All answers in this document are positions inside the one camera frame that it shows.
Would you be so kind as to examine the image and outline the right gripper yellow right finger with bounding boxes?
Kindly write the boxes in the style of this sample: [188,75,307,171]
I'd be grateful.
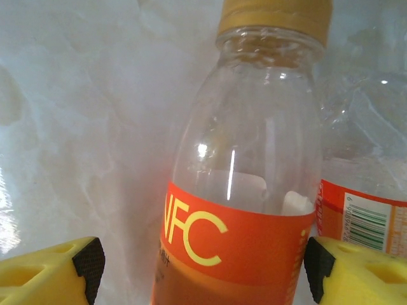
[303,235,407,305]

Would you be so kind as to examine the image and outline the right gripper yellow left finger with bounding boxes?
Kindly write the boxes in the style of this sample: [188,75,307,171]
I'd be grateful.
[0,236,106,305]

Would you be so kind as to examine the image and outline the orange NFC label bottle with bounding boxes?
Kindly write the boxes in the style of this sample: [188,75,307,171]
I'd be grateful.
[148,0,335,305]

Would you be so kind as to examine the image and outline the orange barcode label bottle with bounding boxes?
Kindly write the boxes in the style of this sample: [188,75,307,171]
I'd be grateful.
[314,63,407,258]

